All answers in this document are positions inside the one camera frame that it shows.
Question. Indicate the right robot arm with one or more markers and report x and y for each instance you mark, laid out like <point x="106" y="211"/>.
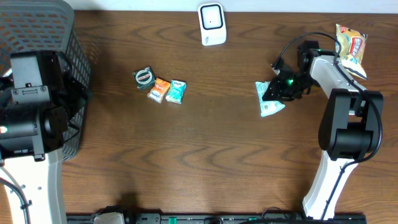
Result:
<point x="350" y="131"/>

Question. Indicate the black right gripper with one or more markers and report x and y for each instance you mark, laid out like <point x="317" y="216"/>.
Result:
<point x="277" y="94"/>

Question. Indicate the large yellow snack bag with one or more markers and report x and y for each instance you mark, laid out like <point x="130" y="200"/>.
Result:
<point x="353" y="45"/>

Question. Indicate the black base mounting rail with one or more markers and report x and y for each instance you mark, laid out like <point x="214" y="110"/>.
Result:
<point x="270" y="217"/>

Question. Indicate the light green snack packet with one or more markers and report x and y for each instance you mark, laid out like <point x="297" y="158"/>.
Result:
<point x="267" y="107"/>

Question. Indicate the dark grey plastic basket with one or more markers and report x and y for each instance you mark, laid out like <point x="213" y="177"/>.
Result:
<point x="44" y="25"/>

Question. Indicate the white barcode scanner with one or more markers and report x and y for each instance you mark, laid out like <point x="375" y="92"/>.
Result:
<point x="212" y="24"/>

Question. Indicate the teal candy packet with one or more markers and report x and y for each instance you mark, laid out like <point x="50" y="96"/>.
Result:
<point x="176" y="91"/>

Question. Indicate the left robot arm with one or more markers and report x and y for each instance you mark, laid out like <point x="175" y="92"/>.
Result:
<point x="38" y="102"/>

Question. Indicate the orange candy packet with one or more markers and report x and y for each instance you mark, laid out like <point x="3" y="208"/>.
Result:
<point x="158" y="91"/>

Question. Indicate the black round-logo snack packet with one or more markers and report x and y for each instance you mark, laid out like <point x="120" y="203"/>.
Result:
<point x="144" y="78"/>

